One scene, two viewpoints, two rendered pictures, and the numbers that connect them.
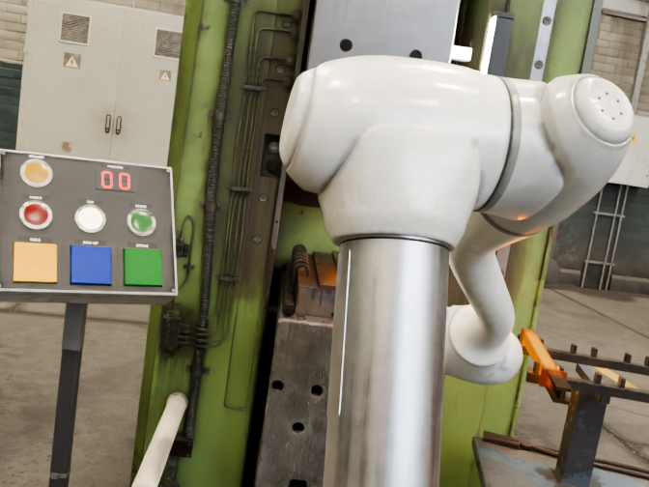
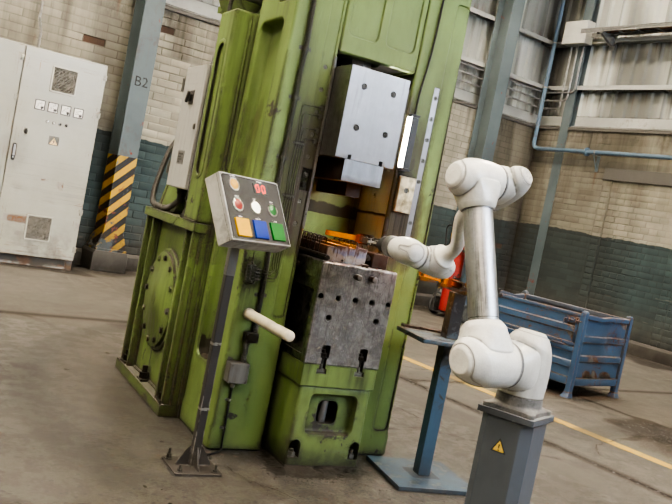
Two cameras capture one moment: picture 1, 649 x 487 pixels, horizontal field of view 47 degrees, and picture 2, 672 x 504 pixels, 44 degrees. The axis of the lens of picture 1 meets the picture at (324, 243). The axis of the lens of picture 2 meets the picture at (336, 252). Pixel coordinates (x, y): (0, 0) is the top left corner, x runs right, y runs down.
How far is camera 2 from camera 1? 2.25 m
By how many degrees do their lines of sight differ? 25
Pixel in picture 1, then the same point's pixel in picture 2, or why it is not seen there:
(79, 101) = not seen: outside the picture
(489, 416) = (398, 319)
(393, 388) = (488, 244)
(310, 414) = (334, 310)
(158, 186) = (274, 192)
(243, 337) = (284, 277)
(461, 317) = (438, 249)
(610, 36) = not seen: hidden behind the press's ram
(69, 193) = (246, 194)
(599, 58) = not seen: hidden behind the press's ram
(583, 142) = (523, 184)
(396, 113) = (485, 175)
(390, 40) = (375, 126)
